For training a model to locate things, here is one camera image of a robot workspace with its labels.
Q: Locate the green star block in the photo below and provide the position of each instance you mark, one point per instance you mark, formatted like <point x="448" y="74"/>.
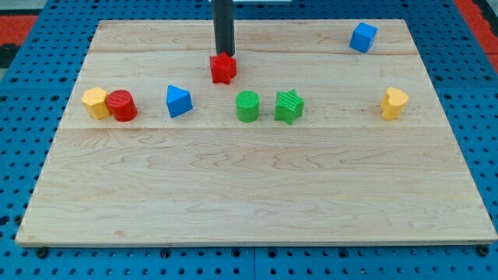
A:
<point x="288" y="106"/>

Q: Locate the green cylinder block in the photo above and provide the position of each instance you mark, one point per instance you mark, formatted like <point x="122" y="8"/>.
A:
<point x="247" y="106"/>

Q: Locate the blue triangular prism block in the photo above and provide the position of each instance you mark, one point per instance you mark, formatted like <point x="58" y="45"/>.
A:
<point x="178" y="101"/>

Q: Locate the light wooden board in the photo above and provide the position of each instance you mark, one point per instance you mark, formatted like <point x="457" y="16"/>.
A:
<point x="340" y="175"/>

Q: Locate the red cylinder block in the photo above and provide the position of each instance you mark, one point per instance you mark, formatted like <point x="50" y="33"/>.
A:
<point x="121" y="105"/>

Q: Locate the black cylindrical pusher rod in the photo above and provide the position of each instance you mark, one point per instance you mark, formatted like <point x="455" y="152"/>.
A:
<point x="223" y="24"/>

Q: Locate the yellow heart block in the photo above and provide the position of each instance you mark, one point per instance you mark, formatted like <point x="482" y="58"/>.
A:
<point x="393" y="103"/>

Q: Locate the blue cube block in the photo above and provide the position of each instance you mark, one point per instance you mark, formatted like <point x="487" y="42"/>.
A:
<point x="363" y="37"/>

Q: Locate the yellow hexagon block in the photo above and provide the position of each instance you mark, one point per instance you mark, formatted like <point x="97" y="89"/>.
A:
<point x="94" y="100"/>

